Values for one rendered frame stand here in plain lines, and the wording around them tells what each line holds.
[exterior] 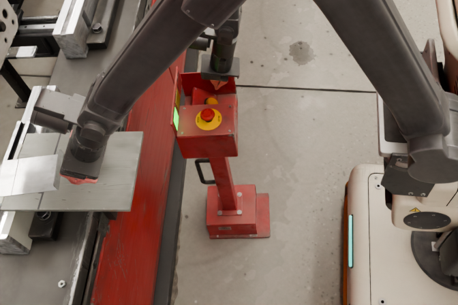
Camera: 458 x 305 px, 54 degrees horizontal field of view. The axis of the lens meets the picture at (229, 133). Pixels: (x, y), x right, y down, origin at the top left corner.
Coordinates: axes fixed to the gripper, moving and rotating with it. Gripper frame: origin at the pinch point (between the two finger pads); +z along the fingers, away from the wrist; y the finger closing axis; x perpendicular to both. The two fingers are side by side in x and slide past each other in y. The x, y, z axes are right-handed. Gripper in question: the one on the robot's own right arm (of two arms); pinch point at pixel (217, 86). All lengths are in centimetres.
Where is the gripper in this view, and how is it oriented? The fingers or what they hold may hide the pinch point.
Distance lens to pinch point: 127.2
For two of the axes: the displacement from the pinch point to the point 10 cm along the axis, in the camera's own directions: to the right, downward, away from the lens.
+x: -0.1, 8.4, -5.4
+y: -9.9, -0.8, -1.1
